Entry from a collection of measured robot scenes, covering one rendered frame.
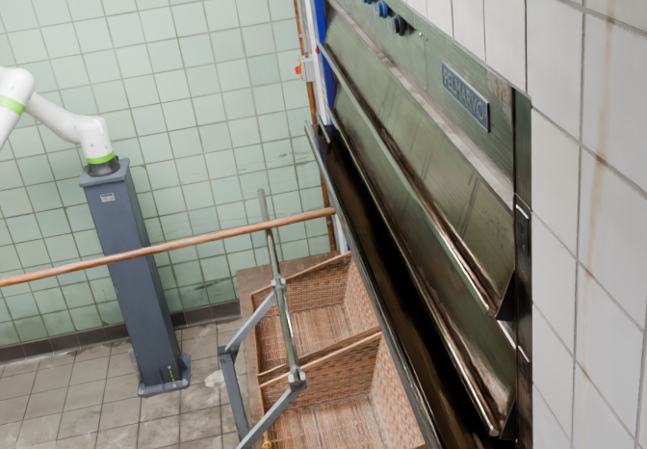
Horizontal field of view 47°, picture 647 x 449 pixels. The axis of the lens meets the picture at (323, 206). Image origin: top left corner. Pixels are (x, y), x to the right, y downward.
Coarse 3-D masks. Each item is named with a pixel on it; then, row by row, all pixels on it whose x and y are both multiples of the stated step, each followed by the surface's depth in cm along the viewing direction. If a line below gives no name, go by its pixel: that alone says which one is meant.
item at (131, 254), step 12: (288, 216) 270; (300, 216) 270; (312, 216) 270; (324, 216) 271; (240, 228) 268; (252, 228) 268; (264, 228) 269; (180, 240) 267; (192, 240) 266; (204, 240) 267; (216, 240) 268; (120, 252) 265; (132, 252) 264; (144, 252) 265; (156, 252) 266; (72, 264) 263; (84, 264) 263; (96, 264) 263; (24, 276) 261; (36, 276) 261; (48, 276) 262
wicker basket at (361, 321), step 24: (336, 264) 314; (264, 288) 314; (288, 288) 316; (336, 288) 320; (360, 288) 295; (336, 312) 319; (360, 312) 293; (264, 336) 311; (312, 336) 307; (360, 336) 265; (264, 360) 297; (312, 360) 267
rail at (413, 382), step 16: (320, 160) 254; (336, 192) 230; (352, 224) 210; (352, 240) 202; (368, 272) 187; (384, 304) 174; (384, 320) 169; (400, 336) 163; (400, 352) 157; (416, 384) 148; (416, 400) 145; (432, 416) 140; (432, 432) 136
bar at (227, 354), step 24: (264, 192) 300; (264, 216) 280; (264, 312) 242; (288, 312) 223; (240, 336) 244; (288, 336) 211; (288, 360) 203; (240, 408) 256; (240, 432) 261; (264, 432) 201
